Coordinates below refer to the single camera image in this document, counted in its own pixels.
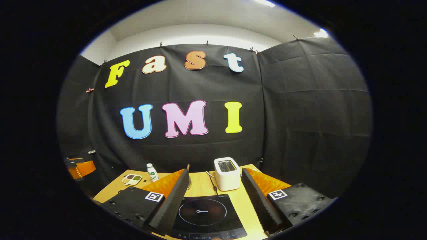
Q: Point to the ceiling light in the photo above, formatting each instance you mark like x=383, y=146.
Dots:
x=321, y=33

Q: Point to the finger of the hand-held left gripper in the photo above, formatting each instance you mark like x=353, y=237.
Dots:
x=83, y=168

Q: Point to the white divided plate with beans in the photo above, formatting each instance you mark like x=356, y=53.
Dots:
x=131, y=179

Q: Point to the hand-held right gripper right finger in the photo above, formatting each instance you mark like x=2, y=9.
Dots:
x=262, y=206

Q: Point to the white drink bottle green label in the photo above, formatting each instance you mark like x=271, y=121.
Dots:
x=152, y=173

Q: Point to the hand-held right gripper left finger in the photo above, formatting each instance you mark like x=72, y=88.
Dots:
x=168, y=206

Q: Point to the white toaster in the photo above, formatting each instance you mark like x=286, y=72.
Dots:
x=227, y=178

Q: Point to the black induction cooktop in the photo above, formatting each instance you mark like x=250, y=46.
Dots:
x=206, y=218

